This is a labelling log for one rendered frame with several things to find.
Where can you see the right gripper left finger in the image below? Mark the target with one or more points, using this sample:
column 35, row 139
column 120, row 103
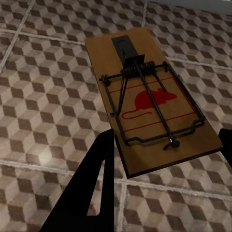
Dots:
column 70, row 212

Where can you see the mousetrap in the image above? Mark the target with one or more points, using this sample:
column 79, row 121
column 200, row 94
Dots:
column 156, row 121

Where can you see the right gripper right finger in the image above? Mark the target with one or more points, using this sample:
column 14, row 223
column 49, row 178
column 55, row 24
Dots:
column 226, row 138

